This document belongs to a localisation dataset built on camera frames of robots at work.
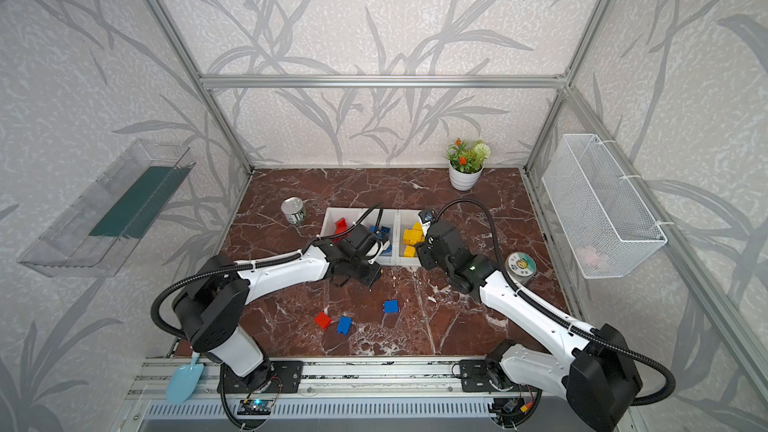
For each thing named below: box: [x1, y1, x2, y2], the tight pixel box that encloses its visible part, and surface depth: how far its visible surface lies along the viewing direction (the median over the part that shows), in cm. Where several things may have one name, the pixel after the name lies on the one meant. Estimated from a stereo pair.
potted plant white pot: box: [448, 160, 485, 192], surface depth 111 cm
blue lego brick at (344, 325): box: [336, 316, 353, 336], surface depth 83 cm
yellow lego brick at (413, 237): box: [403, 229, 425, 246], surface depth 96 cm
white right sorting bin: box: [395, 209, 422, 267], surface depth 93 cm
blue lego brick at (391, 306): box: [383, 300, 399, 313], surface depth 86 cm
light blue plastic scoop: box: [166, 355, 204, 404], surface depth 75 cm
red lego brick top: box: [332, 217, 348, 242], surface depth 104 cm
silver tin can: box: [281, 196, 305, 225], surface depth 104 cm
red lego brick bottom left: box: [314, 311, 332, 330], surface depth 84 cm
